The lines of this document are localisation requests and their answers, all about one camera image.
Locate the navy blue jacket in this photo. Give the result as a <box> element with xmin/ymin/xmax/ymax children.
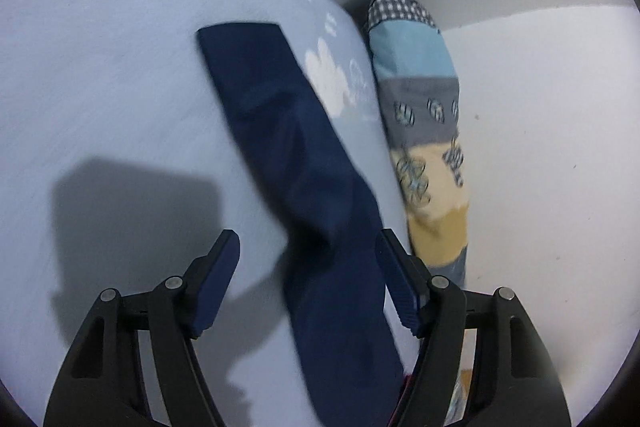
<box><xmin>196</xmin><ymin>23</ymin><xmax>405</xmax><ymax>426</ymax></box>

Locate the light blue cloud bedsheet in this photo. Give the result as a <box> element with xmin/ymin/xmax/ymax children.
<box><xmin>1</xmin><ymin>0</ymin><xmax>405</xmax><ymax>426</ymax></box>

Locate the long patchwork striped pillow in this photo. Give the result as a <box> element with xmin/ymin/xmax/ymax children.
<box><xmin>361</xmin><ymin>0</ymin><xmax>474</xmax><ymax>423</ymax></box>

